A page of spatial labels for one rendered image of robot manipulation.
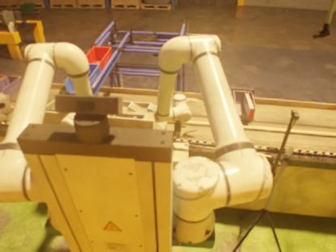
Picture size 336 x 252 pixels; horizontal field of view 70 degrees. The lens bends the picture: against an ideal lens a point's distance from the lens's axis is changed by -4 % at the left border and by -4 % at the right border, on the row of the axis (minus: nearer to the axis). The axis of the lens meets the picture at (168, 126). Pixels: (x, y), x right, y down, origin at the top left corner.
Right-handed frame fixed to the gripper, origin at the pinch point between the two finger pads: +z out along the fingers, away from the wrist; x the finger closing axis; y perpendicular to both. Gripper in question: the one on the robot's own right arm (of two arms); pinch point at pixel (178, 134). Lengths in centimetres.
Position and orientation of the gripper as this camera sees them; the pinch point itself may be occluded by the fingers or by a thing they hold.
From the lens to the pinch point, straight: 190.0
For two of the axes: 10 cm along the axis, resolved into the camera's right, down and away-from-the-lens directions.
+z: 0.0, 8.0, 6.0
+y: 9.9, 0.9, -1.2
